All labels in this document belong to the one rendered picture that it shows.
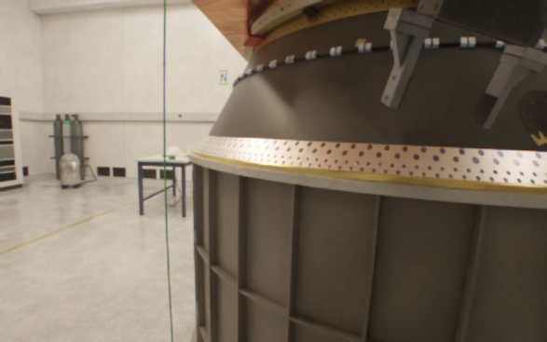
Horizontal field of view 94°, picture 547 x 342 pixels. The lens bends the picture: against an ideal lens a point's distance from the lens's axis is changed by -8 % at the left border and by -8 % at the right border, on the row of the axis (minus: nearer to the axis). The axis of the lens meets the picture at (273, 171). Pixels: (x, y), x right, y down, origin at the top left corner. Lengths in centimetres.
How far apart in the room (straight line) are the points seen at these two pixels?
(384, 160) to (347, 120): 15
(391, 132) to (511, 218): 29
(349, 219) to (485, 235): 27
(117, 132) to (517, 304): 770
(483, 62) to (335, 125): 37
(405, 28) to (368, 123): 38
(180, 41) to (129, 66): 140
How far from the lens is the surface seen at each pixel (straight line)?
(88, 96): 838
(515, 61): 43
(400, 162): 63
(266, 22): 118
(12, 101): 776
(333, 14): 100
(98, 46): 841
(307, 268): 74
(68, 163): 713
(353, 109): 72
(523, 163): 70
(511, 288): 75
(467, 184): 61
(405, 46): 36
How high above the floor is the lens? 125
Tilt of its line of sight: 7 degrees down
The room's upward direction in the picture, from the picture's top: 2 degrees clockwise
